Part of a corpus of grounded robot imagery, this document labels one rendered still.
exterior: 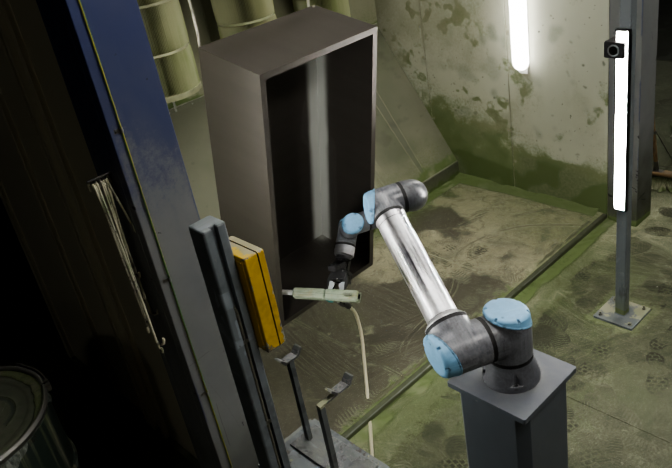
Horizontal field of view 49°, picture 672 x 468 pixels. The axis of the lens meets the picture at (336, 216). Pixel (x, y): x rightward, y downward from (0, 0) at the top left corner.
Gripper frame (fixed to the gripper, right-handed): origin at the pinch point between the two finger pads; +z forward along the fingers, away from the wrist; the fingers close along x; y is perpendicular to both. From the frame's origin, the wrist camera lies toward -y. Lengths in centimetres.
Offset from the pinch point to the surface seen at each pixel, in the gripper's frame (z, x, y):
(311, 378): 32, 21, 37
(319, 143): -71, 17, -8
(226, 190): -31, 35, -49
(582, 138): -132, -89, 117
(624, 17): -119, -114, -23
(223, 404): 54, -1, -78
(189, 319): 33, 0, -106
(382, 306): -14, 5, 77
